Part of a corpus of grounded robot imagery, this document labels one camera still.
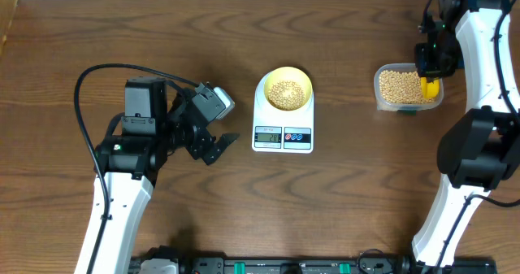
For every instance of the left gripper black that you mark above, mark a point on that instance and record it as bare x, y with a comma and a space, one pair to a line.
200, 146

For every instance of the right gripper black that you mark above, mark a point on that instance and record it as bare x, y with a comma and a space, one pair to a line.
425, 67

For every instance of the yellow measuring scoop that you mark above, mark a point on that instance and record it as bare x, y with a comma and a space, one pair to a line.
430, 88

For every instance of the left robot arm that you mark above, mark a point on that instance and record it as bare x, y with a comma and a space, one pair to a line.
136, 145

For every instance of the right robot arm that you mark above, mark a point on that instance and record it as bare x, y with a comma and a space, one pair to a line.
482, 148

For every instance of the white digital kitchen scale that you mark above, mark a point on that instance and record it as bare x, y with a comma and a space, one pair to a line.
279, 131

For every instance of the soybeans in bowl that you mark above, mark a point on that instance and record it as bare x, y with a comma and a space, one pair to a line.
286, 95

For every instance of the pale yellow bowl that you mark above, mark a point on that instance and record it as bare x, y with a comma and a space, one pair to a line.
292, 74

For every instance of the soybeans in container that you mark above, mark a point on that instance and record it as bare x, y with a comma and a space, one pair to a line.
401, 87

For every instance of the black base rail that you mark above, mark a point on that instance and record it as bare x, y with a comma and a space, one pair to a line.
165, 259

